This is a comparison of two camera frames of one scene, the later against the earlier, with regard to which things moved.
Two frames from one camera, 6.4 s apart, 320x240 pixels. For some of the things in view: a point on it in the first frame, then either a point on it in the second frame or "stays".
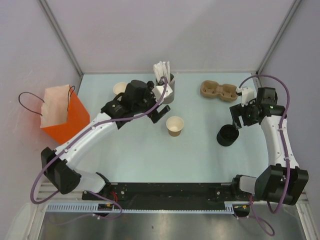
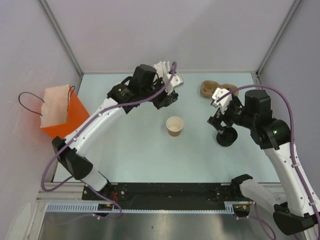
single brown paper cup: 174,125 stays
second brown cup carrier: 225,92 stays
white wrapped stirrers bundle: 162,69 stays
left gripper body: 154,116 -> 160,101
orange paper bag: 63,113 stays
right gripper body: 247,112 -> 232,115
